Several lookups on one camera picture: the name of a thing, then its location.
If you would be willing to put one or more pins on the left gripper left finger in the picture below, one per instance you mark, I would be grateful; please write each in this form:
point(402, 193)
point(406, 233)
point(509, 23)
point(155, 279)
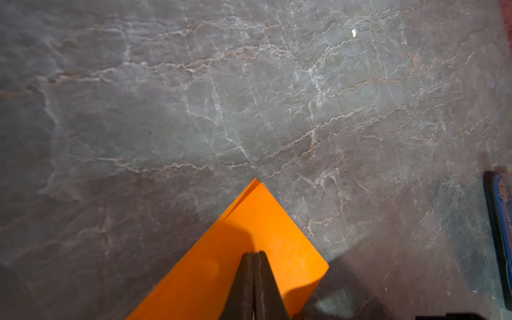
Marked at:
point(240, 301)

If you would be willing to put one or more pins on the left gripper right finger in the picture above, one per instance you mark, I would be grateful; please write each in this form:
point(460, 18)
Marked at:
point(268, 303)

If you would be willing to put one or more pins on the blue flat box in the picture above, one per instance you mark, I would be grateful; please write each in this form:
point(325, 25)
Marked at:
point(497, 187)

